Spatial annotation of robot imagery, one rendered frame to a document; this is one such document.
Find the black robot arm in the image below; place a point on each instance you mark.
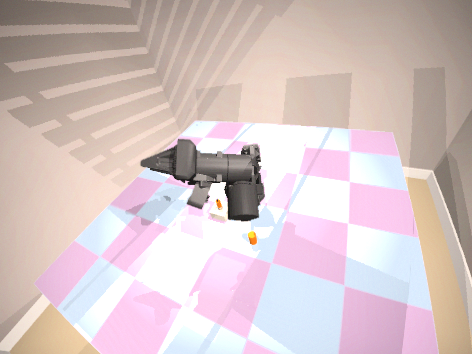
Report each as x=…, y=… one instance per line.
x=244, y=188

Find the brown cylinder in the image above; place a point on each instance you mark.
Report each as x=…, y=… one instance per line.
x=252, y=237

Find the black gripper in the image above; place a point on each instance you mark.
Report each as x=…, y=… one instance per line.
x=183, y=161

